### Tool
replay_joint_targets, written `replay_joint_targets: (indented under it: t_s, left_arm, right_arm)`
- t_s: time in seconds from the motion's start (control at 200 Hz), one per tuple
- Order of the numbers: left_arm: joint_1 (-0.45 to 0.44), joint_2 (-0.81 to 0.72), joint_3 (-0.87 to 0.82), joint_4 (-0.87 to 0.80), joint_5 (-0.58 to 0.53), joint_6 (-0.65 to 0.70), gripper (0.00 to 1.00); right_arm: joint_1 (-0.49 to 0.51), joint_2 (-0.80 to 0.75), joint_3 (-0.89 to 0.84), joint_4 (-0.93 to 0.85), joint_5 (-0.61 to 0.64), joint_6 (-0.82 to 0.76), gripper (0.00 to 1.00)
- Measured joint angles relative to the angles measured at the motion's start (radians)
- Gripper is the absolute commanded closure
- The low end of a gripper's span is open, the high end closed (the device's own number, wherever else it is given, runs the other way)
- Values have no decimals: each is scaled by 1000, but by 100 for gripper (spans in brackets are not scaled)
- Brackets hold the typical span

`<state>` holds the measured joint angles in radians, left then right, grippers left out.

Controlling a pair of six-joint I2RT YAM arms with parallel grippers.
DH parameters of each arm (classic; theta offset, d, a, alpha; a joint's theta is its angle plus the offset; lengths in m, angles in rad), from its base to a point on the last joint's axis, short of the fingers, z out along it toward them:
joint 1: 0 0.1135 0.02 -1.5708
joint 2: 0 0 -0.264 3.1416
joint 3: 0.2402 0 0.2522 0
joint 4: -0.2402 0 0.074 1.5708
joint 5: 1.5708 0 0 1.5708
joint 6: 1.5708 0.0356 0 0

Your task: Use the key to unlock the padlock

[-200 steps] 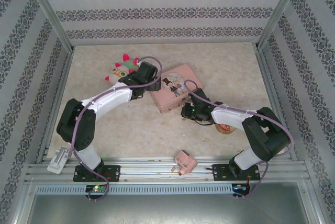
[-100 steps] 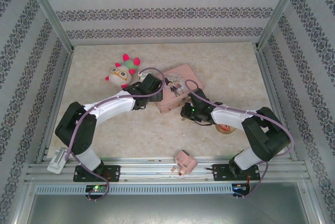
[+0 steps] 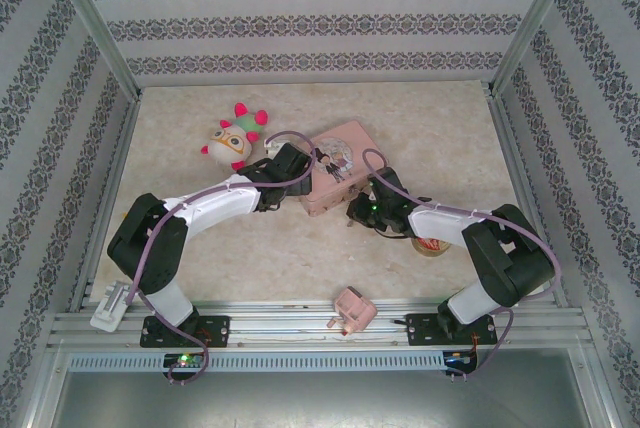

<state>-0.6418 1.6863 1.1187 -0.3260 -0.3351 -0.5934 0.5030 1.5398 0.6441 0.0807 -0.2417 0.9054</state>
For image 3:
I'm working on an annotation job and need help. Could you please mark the pink tin box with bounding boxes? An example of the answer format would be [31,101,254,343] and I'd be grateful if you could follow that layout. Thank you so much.
[298,120,392,220]

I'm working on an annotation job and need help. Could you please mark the clear tape roll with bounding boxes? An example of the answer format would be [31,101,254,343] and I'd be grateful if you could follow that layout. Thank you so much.
[410,236,451,259]

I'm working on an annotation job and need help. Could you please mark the plush toy with glasses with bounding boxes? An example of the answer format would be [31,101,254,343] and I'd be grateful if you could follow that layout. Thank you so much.
[200,102,271,173]

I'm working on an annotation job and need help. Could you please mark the pink plastic toy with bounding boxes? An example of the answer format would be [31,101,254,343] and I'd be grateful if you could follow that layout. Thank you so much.
[327,286,377,337]

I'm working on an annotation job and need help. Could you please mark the circuit board with blue light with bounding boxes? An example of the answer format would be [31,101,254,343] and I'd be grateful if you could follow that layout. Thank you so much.
[442,353,479,368]

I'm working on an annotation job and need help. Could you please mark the circuit board with green light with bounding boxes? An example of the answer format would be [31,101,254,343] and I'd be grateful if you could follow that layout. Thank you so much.
[164,353,206,369]

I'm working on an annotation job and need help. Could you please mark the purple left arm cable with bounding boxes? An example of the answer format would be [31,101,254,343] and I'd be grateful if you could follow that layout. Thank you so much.
[124,130,321,387]

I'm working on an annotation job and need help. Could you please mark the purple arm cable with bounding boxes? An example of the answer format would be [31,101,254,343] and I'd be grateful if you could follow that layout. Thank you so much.
[362,149,559,379]
[124,130,321,387]

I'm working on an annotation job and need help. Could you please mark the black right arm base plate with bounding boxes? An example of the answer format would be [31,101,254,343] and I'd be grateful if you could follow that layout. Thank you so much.
[405,312,497,348]

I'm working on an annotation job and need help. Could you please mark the aluminium table rail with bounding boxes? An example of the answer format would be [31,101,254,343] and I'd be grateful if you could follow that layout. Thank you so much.
[47,300,596,349]

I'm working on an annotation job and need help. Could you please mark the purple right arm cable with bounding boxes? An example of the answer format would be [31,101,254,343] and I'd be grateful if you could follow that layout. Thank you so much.
[362,149,559,379]

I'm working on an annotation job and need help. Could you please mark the slotted grey cable duct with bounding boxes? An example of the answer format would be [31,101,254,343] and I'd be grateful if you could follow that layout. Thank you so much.
[67,351,446,373]

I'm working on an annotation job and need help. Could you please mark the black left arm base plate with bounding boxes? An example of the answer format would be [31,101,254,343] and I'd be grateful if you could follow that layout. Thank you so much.
[141,315,232,349]

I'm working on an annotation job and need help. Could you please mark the white plastic bracket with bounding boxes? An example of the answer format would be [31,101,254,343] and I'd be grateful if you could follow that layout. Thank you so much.
[89,280,132,333]

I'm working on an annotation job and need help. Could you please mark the aluminium frame post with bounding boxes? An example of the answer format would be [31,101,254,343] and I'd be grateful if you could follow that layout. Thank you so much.
[488,0,585,98]
[42,0,142,98]

